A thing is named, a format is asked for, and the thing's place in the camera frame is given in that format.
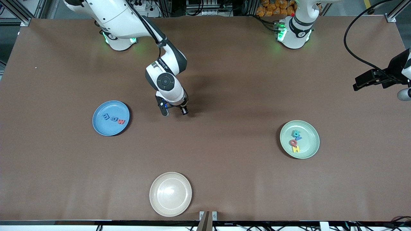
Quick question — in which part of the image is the blue plate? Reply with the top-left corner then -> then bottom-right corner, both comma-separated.
92,100 -> 130,136

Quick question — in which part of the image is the light green plate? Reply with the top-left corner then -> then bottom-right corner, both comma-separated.
280,120 -> 320,159

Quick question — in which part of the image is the beige plate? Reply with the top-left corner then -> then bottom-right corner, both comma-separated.
149,172 -> 192,217

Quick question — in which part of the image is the white power strip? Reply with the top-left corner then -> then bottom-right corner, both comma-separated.
128,0 -> 147,12

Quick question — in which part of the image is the brown wedge bar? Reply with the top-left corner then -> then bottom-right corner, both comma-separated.
197,211 -> 213,231

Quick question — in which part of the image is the orange objects pile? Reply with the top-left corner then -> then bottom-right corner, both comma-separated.
256,0 -> 296,17

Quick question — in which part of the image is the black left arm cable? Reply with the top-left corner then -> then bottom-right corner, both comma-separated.
344,0 -> 411,84

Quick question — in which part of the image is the aluminium frame post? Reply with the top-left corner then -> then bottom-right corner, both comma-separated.
385,0 -> 411,23
0,0 -> 32,27

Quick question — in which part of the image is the small metal table bracket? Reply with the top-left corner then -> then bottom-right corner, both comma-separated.
199,211 -> 218,221

